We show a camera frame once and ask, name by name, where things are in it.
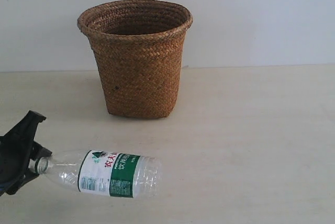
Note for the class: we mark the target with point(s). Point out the brown woven wicker basket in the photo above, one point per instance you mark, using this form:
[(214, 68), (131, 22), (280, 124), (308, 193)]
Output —
[(138, 47)]

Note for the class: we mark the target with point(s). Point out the clear plastic water bottle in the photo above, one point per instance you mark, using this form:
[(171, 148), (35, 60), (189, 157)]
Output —
[(104, 173)]

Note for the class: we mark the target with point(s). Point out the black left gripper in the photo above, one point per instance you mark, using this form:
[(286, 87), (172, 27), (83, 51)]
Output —
[(22, 158)]

